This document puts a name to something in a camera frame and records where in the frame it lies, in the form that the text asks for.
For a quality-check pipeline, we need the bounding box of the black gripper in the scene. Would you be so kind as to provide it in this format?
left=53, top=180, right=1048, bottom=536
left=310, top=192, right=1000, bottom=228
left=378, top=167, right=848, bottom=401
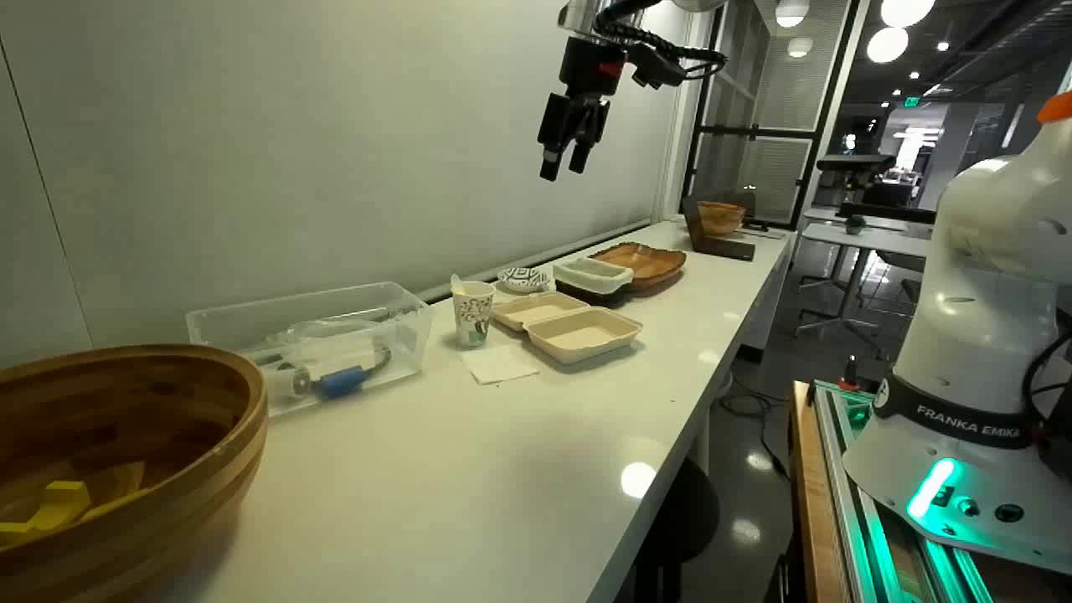
left=536, top=36, right=630, bottom=183

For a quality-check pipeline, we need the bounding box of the small patterned plate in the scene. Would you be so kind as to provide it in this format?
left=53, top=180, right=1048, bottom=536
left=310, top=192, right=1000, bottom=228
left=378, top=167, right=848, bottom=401
left=492, top=265, right=552, bottom=297

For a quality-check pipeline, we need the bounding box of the brown wooden rectangular tray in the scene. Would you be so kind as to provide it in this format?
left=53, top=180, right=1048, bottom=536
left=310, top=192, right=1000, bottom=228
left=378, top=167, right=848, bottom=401
left=587, top=239, right=692, bottom=295

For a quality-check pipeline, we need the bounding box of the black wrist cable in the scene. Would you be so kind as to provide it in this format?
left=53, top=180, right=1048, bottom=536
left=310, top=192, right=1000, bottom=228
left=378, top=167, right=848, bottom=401
left=595, top=0, right=730, bottom=92

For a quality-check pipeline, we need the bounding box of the large wooden bowl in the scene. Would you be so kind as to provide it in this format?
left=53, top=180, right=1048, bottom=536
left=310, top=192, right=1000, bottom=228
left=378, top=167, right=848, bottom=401
left=0, top=343, right=272, bottom=603

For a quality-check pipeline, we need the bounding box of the beige open clamshell box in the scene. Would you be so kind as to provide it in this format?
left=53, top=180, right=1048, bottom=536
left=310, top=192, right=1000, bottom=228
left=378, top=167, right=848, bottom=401
left=490, top=288, right=648, bottom=367

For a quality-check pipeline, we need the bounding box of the small white rectangular basket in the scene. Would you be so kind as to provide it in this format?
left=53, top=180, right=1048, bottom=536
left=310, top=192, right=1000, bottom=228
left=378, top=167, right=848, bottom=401
left=549, top=255, right=638, bottom=300

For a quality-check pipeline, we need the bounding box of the robot mounting platform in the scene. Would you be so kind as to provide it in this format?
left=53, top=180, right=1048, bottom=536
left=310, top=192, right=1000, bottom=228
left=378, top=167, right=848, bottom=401
left=788, top=379, right=1072, bottom=603

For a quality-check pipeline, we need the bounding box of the small wooden box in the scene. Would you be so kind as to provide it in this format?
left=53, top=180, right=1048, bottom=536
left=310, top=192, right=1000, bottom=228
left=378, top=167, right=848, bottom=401
left=684, top=198, right=761, bottom=261

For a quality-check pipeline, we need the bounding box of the yellow object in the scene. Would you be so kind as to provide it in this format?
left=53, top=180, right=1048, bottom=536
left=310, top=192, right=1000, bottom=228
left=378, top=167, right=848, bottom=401
left=0, top=479, right=94, bottom=549

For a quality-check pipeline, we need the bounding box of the white paper napkin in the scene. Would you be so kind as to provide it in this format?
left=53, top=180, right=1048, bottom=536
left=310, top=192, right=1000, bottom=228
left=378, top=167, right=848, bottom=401
left=461, top=343, right=545, bottom=389

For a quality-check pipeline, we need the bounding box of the patterned paper cup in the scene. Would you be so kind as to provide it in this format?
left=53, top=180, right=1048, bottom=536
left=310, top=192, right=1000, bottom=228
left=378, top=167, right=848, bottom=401
left=450, top=276, right=498, bottom=352

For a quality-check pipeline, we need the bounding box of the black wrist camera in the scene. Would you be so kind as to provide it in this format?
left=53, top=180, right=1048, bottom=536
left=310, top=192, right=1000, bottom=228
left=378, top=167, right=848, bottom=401
left=630, top=42, right=684, bottom=92

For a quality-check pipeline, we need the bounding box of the black framed glass partition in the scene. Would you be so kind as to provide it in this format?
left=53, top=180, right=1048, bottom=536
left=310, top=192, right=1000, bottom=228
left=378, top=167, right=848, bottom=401
left=682, top=0, right=866, bottom=232

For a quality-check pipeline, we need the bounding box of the white background table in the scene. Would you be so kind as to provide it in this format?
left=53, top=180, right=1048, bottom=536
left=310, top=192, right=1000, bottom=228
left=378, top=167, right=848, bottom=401
left=798, top=207, right=940, bottom=265

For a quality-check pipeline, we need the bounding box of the blue handled tool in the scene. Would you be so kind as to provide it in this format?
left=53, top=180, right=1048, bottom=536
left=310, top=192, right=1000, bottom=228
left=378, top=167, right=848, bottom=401
left=291, top=344, right=395, bottom=401

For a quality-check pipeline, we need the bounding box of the clear plastic container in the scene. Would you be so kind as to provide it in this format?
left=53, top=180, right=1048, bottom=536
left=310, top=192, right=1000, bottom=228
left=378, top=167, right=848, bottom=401
left=185, top=278, right=435, bottom=420

